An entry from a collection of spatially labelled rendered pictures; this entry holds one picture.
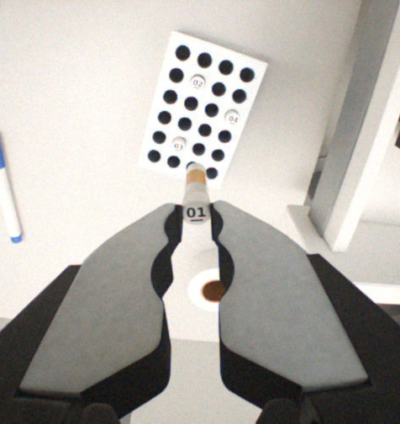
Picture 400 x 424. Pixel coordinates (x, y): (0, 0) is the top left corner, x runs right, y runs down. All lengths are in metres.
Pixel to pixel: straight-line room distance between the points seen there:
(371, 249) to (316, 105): 0.15
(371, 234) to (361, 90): 0.13
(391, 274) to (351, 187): 0.07
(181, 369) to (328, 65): 1.79
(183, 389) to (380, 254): 1.92
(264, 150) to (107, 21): 0.20
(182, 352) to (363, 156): 1.67
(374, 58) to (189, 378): 1.92
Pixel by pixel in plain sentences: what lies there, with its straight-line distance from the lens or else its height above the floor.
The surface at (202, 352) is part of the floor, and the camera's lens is 1.82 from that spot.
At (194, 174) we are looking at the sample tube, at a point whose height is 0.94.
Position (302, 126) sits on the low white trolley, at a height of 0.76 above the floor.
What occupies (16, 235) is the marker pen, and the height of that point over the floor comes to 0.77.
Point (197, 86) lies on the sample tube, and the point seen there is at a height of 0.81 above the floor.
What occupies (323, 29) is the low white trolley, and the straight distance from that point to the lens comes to 0.35.
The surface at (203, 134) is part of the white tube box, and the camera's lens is 0.31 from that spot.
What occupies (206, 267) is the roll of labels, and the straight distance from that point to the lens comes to 0.38.
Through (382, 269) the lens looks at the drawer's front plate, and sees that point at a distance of 0.27.
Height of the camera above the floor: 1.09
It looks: 61 degrees down
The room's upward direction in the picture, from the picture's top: 179 degrees clockwise
